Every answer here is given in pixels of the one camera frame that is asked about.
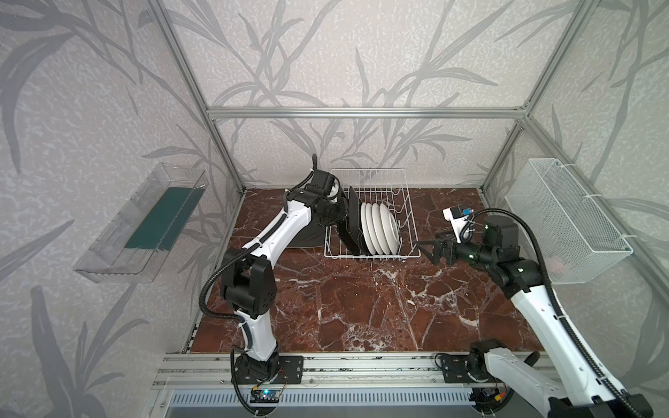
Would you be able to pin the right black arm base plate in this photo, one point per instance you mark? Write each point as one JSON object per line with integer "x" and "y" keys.
{"x": 467, "y": 368}

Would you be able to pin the white wire dish rack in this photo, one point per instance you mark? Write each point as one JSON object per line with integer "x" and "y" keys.
{"x": 376, "y": 186}

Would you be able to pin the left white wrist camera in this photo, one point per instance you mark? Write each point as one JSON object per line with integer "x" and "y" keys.
{"x": 335, "y": 191}

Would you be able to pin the aluminium mounting rail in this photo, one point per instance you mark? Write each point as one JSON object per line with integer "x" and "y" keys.
{"x": 319, "y": 370}

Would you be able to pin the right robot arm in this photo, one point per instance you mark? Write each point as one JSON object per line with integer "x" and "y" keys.
{"x": 510, "y": 254}

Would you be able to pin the white round plate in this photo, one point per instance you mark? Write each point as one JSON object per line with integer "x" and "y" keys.
{"x": 375, "y": 228}
{"x": 390, "y": 229}
{"x": 385, "y": 229}
{"x": 365, "y": 230}

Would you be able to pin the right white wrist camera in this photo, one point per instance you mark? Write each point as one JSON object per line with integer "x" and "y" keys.
{"x": 459, "y": 218}

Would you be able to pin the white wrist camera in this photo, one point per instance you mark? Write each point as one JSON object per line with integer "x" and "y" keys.
{"x": 335, "y": 191}
{"x": 459, "y": 218}

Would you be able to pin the green circuit board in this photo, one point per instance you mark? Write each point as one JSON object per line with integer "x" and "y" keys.
{"x": 266, "y": 395}

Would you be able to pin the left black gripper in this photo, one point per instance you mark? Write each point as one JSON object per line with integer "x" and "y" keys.
{"x": 344, "y": 216}

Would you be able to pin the pink object in basket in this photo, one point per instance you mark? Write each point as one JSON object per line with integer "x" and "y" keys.
{"x": 555, "y": 265}

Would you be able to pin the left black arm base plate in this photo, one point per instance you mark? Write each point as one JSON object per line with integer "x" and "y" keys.
{"x": 279, "y": 369}

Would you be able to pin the clear plastic wall bin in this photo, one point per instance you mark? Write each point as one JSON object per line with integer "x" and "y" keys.
{"x": 134, "y": 246}

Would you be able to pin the floral square plate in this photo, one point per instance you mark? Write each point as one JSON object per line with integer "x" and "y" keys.
{"x": 356, "y": 243}
{"x": 344, "y": 233}

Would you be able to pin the aluminium frame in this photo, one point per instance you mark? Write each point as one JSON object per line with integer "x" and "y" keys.
{"x": 380, "y": 77}

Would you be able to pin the black square plate yellow rim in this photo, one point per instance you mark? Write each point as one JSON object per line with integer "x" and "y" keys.
{"x": 312, "y": 236}

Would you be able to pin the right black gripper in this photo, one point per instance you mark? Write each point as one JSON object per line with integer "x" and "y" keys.
{"x": 446, "y": 250}

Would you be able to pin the white mesh wall basket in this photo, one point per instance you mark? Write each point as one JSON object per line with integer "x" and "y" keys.
{"x": 567, "y": 221}

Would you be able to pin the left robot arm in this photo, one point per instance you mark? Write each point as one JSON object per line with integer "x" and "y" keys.
{"x": 248, "y": 282}

